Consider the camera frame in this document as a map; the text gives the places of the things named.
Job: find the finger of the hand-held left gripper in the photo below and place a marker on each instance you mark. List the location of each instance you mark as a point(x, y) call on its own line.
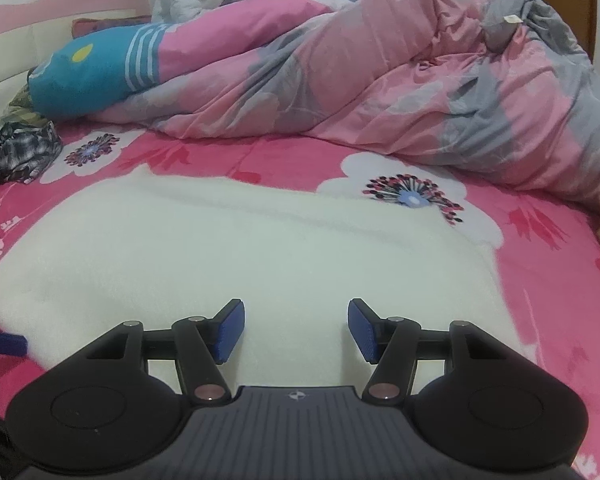
point(2, 344)

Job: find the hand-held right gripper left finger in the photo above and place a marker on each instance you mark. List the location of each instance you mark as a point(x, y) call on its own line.
point(230, 330)

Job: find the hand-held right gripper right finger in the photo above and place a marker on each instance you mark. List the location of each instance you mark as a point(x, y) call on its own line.
point(362, 330)

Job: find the white fuzzy sweater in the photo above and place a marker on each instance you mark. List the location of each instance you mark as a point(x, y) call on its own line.
point(230, 240)

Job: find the black white plaid cloth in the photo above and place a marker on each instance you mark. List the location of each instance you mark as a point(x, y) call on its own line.
point(15, 155)

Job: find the pink floral bed sheet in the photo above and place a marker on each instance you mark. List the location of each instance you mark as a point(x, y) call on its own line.
point(555, 285)

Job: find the green patterned cloth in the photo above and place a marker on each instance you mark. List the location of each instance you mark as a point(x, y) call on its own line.
point(27, 107)

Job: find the pink grey floral quilt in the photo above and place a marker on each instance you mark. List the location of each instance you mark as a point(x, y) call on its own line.
point(330, 60)

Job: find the blue striped pillow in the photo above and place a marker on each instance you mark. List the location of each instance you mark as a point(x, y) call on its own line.
point(90, 75)

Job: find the pink white padded headboard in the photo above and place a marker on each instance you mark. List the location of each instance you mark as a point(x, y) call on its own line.
point(10, 50)

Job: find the dark red pillow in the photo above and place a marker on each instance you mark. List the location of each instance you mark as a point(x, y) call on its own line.
point(110, 27)

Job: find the brown wooden door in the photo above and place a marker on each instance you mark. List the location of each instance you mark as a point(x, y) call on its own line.
point(570, 0)

